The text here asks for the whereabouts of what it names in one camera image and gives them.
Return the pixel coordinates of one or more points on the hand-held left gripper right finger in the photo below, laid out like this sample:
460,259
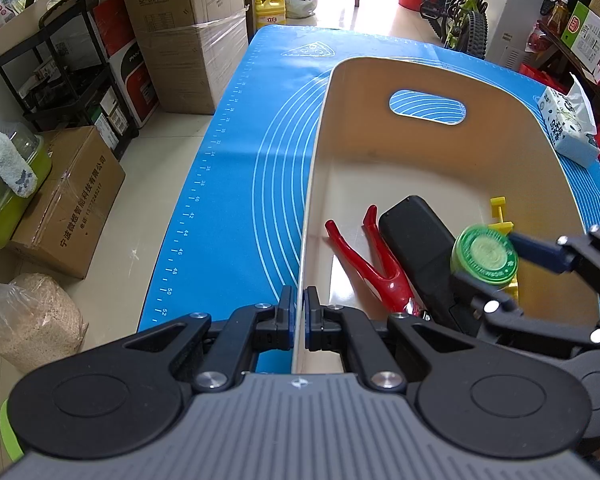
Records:
311,320

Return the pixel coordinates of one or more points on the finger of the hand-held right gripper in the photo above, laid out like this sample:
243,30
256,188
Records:
500,317
540,252

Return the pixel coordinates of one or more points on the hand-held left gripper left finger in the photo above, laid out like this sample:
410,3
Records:
287,320

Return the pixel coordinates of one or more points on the yellow plastic tool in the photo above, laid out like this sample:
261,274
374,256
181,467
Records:
500,210

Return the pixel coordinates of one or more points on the beige plastic basket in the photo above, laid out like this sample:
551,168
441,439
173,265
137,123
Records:
430,160

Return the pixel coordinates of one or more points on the white tissue pack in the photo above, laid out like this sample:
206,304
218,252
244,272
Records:
567,125

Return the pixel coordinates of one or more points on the blue silicone mat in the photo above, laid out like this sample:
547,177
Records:
260,160

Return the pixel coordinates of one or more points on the green product box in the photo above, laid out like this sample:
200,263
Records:
587,35

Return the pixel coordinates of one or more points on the white chest freezer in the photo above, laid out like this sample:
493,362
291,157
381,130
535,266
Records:
525,10

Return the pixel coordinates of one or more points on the brown printed cardboard box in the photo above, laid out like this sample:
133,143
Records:
70,210

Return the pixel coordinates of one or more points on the green bicycle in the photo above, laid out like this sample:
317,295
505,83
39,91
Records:
460,10

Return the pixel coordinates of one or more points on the clear bag of grain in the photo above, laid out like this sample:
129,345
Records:
30,320

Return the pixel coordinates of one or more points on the plastic wrapped cardboard box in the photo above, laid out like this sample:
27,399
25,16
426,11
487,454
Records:
195,70

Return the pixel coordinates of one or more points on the red white appliance box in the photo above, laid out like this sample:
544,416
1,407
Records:
130,70

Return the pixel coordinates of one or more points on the green plastic rim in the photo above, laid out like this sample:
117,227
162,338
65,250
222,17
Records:
9,435

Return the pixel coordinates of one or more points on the lime green plastic container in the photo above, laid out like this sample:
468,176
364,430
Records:
0,220

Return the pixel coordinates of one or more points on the yellow detergent bottle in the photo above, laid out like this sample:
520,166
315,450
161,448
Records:
269,12

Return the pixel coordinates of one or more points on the black utility cart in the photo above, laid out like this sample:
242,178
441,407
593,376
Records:
70,90

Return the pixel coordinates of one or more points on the white patterned cloth roll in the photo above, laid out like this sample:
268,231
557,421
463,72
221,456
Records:
7,165

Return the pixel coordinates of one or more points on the cardboard box with bottles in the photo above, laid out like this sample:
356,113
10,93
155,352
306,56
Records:
30,25

